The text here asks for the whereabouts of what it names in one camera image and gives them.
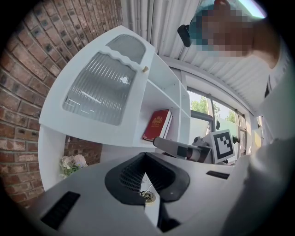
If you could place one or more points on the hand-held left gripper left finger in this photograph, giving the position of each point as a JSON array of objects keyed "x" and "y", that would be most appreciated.
[{"x": 92, "y": 207}]

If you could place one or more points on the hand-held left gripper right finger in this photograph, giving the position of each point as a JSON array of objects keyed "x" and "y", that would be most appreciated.
[{"x": 196, "y": 196}]

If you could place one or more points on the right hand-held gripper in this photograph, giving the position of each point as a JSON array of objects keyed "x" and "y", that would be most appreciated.
[{"x": 221, "y": 147}]

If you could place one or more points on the white cabinet door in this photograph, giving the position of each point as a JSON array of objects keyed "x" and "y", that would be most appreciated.
[{"x": 54, "y": 121}]

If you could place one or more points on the red hardcover book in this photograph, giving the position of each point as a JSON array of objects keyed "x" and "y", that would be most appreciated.
[
  {"x": 155, "y": 125},
  {"x": 170, "y": 124}
]

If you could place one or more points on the artificial flower bouquet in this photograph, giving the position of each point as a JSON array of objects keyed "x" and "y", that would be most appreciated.
[{"x": 71, "y": 164}]

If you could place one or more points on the white shelf hutch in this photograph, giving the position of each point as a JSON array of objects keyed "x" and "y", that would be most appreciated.
[{"x": 166, "y": 92}]

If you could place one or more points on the person's white shirt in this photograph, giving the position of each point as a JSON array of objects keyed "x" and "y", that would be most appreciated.
[{"x": 272, "y": 138}]

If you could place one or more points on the person's head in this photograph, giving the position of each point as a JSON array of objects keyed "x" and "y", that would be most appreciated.
[{"x": 230, "y": 30}]

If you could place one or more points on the window frame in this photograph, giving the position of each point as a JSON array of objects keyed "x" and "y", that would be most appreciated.
[{"x": 208, "y": 103}]

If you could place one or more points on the black head camera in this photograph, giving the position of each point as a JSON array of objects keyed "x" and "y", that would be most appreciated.
[{"x": 184, "y": 35}]

